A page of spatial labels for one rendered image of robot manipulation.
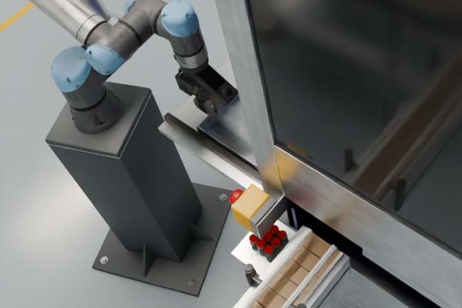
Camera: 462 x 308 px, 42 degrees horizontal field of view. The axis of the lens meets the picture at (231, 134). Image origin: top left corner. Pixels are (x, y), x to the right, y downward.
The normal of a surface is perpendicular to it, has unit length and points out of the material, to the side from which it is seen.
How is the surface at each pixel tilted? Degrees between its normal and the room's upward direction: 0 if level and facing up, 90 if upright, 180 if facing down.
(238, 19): 90
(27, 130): 0
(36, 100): 0
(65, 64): 7
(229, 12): 90
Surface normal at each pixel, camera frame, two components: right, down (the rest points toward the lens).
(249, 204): -0.17, -0.57
